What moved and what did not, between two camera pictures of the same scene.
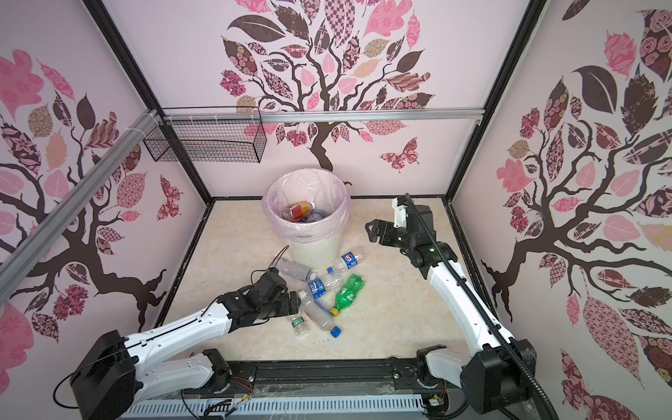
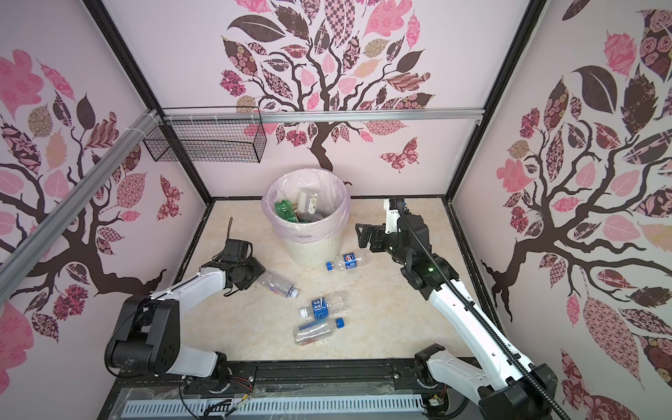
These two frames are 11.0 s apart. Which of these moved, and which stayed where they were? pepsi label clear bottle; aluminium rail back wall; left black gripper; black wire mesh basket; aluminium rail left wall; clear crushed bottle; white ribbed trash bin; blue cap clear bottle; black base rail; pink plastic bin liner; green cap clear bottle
Moved: blue cap clear bottle; clear crushed bottle; green cap clear bottle; left black gripper
Stayed: black wire mesh basket; white ribbed trash bin; aluminium rail left wall; black base rail; pink plastic bin liner; aluminium rail back wall; pepsi label clear bottle
